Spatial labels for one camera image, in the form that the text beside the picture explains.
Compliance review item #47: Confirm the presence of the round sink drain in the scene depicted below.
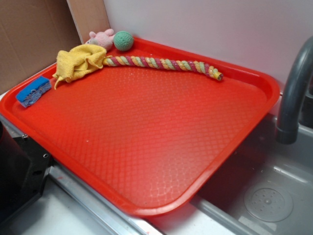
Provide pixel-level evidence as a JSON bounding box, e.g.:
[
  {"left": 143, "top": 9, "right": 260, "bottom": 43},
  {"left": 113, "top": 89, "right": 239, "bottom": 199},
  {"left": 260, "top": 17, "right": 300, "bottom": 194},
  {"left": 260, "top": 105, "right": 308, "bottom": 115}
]
[{"left": 244, "top": 183, "right": 293, "bottom": 222}]

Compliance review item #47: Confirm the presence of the blue sponge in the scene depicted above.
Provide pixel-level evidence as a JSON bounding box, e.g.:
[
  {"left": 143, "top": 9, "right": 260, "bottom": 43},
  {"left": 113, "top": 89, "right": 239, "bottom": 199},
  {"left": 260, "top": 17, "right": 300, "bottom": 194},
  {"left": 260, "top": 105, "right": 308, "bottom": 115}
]
[{"left": 16, "top": 76, "right": 51, "bottom": 108}]

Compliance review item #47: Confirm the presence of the grey plastic sink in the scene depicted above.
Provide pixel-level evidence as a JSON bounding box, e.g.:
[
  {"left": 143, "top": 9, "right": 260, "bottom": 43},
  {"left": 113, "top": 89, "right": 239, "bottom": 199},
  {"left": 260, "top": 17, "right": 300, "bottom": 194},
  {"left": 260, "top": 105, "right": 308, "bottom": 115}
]
[{"left": 192, "top": 116, "right": 313, "bottom": 235}]

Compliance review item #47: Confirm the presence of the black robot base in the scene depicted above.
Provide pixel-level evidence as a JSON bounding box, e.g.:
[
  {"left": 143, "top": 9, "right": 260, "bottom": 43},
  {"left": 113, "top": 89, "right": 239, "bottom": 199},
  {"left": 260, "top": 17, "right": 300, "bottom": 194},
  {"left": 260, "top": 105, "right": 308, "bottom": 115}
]
[{"left": 0, "top": 124, "right": 52, "bottom": 225}]

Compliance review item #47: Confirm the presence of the red plastic tray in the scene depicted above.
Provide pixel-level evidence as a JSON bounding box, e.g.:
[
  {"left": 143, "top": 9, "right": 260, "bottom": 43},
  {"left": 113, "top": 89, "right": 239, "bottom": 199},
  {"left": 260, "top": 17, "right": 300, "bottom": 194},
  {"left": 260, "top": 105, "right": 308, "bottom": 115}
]
[{"left": 0, "top": 39, "right": 280, "bottom": 217}]

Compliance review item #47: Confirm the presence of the pink plush toy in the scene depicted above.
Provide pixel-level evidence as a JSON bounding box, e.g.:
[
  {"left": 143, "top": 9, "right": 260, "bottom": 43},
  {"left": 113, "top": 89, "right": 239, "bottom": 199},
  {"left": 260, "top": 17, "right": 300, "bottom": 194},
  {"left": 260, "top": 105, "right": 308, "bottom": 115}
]
[{"left": 85, "top": 28, "right": 115, "bottom": 50}]

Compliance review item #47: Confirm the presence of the brown cardboard panel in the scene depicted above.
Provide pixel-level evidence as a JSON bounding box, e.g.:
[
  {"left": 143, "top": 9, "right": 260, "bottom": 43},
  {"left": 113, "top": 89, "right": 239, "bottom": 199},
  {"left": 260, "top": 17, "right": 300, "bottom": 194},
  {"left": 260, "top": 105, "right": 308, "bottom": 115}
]
[{"left": 0, "top": 0, "right": 81, "bottom": 94}]

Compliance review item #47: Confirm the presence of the yellow cloth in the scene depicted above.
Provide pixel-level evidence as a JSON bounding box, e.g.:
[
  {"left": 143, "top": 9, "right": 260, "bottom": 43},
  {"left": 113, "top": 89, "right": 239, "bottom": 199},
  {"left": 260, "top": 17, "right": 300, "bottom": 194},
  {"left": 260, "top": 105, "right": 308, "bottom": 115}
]
[{"left": 53, "top": 44, "right": 111, "bottom": 89}]

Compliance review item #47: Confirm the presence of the green textured ball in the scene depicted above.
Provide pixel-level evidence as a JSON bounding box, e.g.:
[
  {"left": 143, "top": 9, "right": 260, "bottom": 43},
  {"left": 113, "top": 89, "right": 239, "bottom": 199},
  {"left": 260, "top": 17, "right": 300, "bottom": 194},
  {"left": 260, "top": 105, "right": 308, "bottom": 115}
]
[{"left": 113, "top": 31, "right": 134, "bottom": 51}]

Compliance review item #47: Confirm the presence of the multicolored twisted rope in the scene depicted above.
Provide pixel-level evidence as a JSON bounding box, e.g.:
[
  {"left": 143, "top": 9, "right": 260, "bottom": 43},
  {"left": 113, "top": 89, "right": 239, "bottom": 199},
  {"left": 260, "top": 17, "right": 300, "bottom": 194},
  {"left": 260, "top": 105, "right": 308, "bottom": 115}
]
[{"left": 102, "top": 55, "right": 224, "bottom": 82}]

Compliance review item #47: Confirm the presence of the grey faucet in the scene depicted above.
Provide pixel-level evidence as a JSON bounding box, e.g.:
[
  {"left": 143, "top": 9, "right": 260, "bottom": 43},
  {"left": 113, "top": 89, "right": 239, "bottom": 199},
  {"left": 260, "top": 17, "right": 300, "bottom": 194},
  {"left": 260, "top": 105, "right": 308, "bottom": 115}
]
[{"left": 275, "top": 37, "right": 313, "bottom": 144}]

